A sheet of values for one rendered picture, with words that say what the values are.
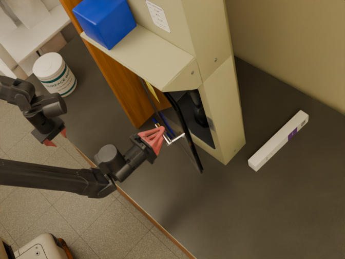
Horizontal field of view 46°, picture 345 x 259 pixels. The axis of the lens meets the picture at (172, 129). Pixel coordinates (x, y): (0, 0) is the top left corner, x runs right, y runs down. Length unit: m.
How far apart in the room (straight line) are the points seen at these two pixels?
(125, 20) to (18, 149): 2.17
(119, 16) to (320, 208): 0.83
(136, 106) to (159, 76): 0.57
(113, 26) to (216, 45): 0.25
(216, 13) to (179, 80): 0.17
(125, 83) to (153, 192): 0.39
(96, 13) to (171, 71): 0.23
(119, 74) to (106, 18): 0.40
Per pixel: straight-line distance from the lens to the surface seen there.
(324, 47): 1.38
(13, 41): 2.26
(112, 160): 1.12
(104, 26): 1.00
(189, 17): 0.88
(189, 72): 0.96
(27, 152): 3.03
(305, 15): 1.34
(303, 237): 1.33
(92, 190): 1.17
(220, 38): 1.00
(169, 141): 1.19
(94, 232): 2.54
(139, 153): 1.18
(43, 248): 2.32
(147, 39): 1.03
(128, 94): 1.44
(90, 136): 1.64
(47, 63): 1.76
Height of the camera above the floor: 2.21
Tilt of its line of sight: 56 degrees down
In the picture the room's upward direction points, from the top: 24 degrees counter-clockwise
